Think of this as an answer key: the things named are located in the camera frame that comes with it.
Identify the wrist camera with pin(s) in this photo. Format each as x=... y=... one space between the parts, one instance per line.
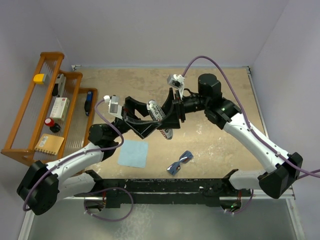
x=177 y=81
x=114 y=108

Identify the blue black utility knife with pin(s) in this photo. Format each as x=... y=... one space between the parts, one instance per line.
x=88 y=102

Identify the wooden tiered shelf rack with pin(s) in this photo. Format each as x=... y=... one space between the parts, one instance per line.
x=36 y=106

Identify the white red box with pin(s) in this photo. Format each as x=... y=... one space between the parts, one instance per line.
x=59 y=109

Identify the grey black stapler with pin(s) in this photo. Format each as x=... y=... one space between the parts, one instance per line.
x=59 y=86

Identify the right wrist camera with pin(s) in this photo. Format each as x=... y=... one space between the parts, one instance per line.
x=177 y=81

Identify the blue sunglasses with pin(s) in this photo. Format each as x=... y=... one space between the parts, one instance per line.
x=175 y=167

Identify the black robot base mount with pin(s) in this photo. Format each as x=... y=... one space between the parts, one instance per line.
x=164 y=191

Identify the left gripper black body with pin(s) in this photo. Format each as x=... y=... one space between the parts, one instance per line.
x=120 y=126

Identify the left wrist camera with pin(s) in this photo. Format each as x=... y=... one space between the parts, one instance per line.
x=114 y=108

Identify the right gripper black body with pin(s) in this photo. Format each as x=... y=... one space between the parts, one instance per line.
x=194 y=103

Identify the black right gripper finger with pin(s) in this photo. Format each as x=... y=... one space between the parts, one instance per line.
x=172 y=121
x=168 y=106

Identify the yellow grey eraser block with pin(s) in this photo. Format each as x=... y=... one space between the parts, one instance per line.
x=41 y=79

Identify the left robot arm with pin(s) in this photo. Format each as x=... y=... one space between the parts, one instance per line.
x=46 y=183

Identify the blue cleaning cloth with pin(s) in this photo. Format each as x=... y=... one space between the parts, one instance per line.
x=133 y=154

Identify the white printed glasses case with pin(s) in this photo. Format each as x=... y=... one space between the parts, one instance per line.
x=157 y=114

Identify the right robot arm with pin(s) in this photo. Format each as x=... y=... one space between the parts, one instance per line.
x=280 y=167

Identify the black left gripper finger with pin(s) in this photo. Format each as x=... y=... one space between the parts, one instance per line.
x=131 y=106
x=142 y=128

